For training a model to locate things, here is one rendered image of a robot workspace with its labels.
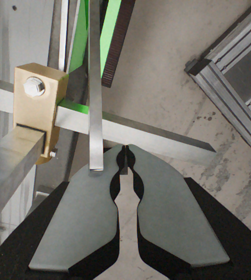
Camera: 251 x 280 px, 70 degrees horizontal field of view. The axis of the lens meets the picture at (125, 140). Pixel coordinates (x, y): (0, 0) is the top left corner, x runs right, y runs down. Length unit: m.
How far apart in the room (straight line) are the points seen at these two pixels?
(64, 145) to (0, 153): 0.24
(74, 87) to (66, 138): 0.12
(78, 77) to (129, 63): 0.71
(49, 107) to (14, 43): 0.27
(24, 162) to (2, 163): 0.02
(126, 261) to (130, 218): 0.71
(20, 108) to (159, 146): 0.19
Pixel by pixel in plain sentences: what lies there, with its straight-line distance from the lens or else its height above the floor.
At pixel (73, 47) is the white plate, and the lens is 0.27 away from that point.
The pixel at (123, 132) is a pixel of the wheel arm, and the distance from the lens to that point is 0.25.
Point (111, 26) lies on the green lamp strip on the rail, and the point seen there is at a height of 0.70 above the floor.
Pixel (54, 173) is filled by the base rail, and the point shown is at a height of 0.70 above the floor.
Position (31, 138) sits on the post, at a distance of 0.25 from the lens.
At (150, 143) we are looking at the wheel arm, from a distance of 0.27.
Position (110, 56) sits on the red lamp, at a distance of 0.36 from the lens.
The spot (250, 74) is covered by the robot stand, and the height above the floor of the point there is 0.21.
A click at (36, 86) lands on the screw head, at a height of 0.86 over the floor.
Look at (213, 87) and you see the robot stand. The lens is 0.95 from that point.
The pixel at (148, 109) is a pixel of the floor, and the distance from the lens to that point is 1.14.
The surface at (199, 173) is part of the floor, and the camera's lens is 1.51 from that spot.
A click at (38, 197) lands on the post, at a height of 0.74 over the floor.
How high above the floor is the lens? 1.06
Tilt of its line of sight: 61 degrees down
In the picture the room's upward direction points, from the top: 178 degrees clockwise
